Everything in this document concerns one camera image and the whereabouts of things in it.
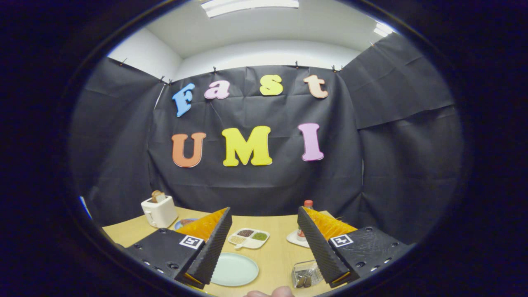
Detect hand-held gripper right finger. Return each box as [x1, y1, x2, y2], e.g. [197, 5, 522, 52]
[297, 206, 413, 288]

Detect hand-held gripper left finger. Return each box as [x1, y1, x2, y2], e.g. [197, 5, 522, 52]
[124, 207, 233, 289]

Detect white square coaster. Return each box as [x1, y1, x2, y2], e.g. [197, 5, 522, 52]
[287, 229, 311, 248]

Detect large light green plate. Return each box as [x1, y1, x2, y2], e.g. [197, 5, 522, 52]
[210, 252, 259, 287]

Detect white divided bean dish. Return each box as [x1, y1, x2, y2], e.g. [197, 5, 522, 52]
[227, 228, 270, 250]

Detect clear red-capped water bottle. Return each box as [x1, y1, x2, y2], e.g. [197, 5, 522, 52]
[297, 200, 314, 242]

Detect cream white toaster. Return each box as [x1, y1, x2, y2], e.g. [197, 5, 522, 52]
[141, 195, 179, 229]

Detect black backdrop cloth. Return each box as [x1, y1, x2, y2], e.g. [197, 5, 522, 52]
[70, 33, 464, 248]

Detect small ceiling light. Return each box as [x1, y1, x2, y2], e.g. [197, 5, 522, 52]
[373, 23, 394, 38]

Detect long ceiling light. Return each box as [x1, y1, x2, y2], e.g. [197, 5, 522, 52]
[201, 0, 299, 18]

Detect metal wire basket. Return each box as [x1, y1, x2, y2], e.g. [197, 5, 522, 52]
[291, 260, 324, 288]

